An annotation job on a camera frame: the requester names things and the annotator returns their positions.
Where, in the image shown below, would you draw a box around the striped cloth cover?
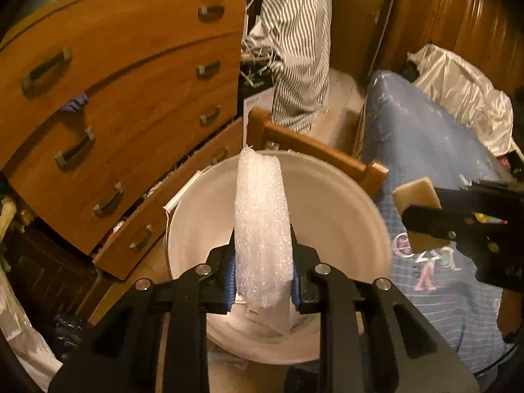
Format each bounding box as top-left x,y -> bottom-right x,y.
248,0 -> 332,132

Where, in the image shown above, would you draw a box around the white cardboard product box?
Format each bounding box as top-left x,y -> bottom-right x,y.
241,86 -> 275,148

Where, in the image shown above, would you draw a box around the dark wooden door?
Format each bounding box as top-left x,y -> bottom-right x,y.
330,0 -> 393,87

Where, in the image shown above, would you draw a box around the white satin cloth left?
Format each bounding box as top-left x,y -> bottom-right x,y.
1,271 -> 62,392

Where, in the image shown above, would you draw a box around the wooden chest of drawers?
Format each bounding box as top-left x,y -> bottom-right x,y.
1,0 -> 247,279

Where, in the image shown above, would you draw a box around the wooden chair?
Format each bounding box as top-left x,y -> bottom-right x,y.
247,107 -> 389,198

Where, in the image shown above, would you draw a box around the white plastic bucket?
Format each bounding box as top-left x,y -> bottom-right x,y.
168,150 -> 392,365

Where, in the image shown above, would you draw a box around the dark wooden wardrobe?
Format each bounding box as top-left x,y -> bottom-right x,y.
373,0 -> 523,96

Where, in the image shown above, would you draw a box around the white bubble wrap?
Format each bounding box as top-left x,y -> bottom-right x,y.
234,147 -> 294,335

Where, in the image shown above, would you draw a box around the tangled white cables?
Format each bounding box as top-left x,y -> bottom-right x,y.
239,0 -> 284,89

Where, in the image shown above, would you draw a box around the tan sponge block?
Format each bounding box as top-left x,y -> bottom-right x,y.
392,177 -> 449,254

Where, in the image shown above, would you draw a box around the blue checkered bed sheet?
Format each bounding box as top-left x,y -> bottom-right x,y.
362,71 -> 523,375

